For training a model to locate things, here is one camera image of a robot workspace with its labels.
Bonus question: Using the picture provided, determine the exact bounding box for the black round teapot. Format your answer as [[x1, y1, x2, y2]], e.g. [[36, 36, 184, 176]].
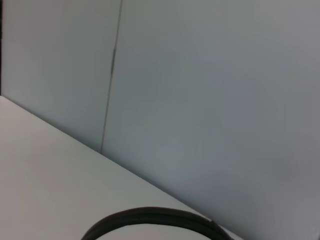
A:
[[81, 206, 232, 240]]

